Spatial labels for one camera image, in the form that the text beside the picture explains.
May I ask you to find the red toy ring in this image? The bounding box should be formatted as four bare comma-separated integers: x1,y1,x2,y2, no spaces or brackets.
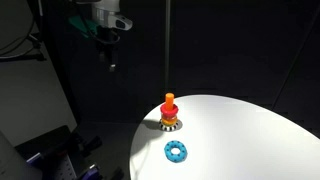
160,103,179,118

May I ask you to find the purple handled clamp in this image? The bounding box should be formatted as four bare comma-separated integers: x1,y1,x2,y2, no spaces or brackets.
77,164,103,180

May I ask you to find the metal vertical pole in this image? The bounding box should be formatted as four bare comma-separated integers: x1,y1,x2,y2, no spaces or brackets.
164,0,171,93

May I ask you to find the blue studded toy ring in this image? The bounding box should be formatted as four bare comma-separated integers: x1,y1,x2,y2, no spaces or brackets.
163,140,188,164

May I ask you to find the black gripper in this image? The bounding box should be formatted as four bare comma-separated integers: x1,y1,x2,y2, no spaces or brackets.
97,26,120,72

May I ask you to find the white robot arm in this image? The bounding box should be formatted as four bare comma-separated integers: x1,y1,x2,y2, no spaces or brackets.
70,0,133,72

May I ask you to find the orange ring stacker toy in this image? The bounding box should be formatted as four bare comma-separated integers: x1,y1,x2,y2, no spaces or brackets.
159,93,179,132

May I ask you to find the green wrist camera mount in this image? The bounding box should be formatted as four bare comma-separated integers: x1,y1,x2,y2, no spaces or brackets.
68,16,97,38

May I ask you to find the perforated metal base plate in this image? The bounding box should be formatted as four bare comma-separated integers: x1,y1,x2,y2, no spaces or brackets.
26,150,96,180

